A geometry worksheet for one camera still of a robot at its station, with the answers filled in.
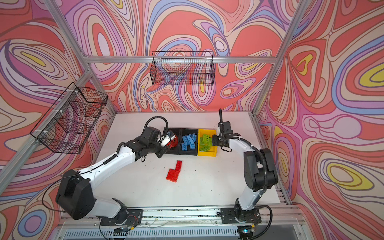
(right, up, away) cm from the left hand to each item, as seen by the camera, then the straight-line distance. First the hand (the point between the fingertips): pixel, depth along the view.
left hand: (169, 144), depth 85 cm
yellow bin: (+27, -5, +12) cm, 30 cm away
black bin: (+3, -5, +8) cm, 10 cm away
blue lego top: (+11, +1, +11) cm, 16 cm away
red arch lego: (+3, +2, -7) cm, 8 cm away
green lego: (+22, 0, +14) cm, 26 cm away
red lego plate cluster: (+2, -18, +1) cm, 18 cm away
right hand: (+29, -1, +11) cm, 31 cm away
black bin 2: (+7, +7, +14) cm, 17 cm away
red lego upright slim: (+5, -14, +6) cm, 16 cm away
